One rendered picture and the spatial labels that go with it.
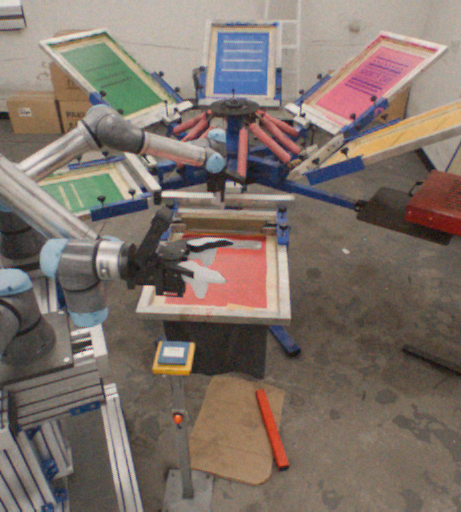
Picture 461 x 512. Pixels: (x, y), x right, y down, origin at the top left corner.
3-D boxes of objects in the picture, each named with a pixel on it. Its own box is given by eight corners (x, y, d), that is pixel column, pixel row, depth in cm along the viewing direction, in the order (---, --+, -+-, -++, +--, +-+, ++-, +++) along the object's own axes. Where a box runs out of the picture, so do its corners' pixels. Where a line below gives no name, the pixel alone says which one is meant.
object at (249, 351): (266, 381, 205) (271, 310, 180) (167, 376, 207) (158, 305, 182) (266, 375, 208) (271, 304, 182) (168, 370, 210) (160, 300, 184)
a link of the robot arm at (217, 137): (202, 130, 193) (220, 126, 196) (204, 155, 199) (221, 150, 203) (211, 136, 187) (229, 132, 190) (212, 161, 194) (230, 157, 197)
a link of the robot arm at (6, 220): (-1, 235, 148) (-14, 198, 140) (-7, 217, 158) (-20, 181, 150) (38, 225, 153) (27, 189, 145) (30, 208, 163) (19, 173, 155)
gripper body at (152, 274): (193, 277, 92) (133, 274, 93) (191, 239, 88) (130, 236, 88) (186, 298, 85) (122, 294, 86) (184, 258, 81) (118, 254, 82)
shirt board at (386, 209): (462, 221, 249) (466, 207, 244) (443, 257, 222) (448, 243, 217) (250, 163, 309) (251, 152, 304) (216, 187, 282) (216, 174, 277)
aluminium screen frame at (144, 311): (290, 326, 172) (290, 318, 170) (136, 319, 175) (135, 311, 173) (283, 218, 236) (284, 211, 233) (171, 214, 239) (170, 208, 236)
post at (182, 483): (209, 520, 207) (201, 381, 151) (160, 516, 209) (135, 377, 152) (213, 472, 225) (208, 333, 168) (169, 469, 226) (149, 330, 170)
